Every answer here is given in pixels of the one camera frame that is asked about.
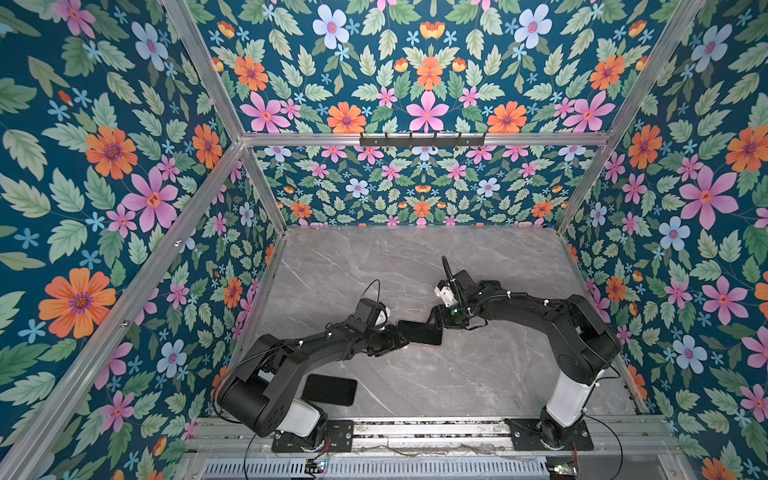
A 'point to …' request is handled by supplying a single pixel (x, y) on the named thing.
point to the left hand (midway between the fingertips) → (408, 338)
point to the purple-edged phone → (328, 389)
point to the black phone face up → (419, 332)
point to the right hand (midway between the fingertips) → (432, 321)
